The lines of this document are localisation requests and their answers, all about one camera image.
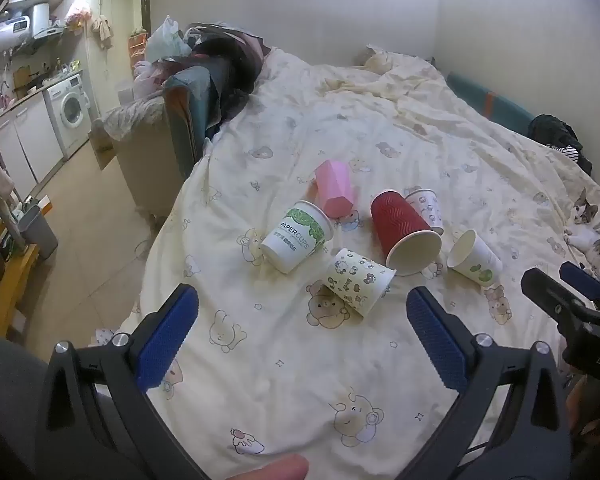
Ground pink hanging bag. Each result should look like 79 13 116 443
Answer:
65 0 93 36

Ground white cup green leaf print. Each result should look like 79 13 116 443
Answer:
260 200 335 275

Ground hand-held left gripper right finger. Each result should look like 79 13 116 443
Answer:
390 286 582 480

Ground cardboard box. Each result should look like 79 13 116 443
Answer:
88 119 116 171

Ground pale cup cartoon print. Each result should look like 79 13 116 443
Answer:
324 247 397 317

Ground red ribbed paper cup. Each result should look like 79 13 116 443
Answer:
370 189 443 277

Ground hanging beige clothes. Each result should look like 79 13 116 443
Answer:
89 12 115 52

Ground pile of dark clothes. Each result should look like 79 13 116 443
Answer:
180 22 272 128

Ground white cup green dots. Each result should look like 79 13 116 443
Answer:
446 229 504 288

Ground pink faceted cup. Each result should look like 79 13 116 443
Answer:
314 159 361 219

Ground cream pillow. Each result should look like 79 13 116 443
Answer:
356 46 396 72

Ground white cup cherry print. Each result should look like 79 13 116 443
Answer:
404 188 445 237

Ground white washing machine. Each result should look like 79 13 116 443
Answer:
45 72 93 160

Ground tabby and white cat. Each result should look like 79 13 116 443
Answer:
564 187 600 281

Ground teal seat cushion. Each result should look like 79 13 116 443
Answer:
162 66 216 181

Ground white water heater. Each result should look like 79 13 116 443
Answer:
0 2 51 58

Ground teal headboard cushion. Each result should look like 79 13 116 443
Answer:
446 72 536 133

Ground white plastic bag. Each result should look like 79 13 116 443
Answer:
145 15 193 63

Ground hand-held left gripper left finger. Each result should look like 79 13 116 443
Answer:
32 284 208 480

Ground person's left hand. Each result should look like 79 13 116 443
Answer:
224 454 311 480

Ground yellow wooden stool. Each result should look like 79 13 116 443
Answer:
0 220 41 336

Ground orange storage rack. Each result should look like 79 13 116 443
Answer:
127 30 150 83

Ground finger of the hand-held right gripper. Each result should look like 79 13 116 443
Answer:
521 267 600 328
559 261 600 313

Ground black garment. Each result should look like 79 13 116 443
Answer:
527 114 593 173

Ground grey trash bin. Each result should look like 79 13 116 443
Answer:
17 204 60 261

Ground cream bear printed blanket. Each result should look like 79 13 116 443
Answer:
115 46 600 480

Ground beige sofa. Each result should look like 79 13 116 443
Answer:
102 95 191 221

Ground white kitchen cabinet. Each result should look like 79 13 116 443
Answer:
0 92 65 188

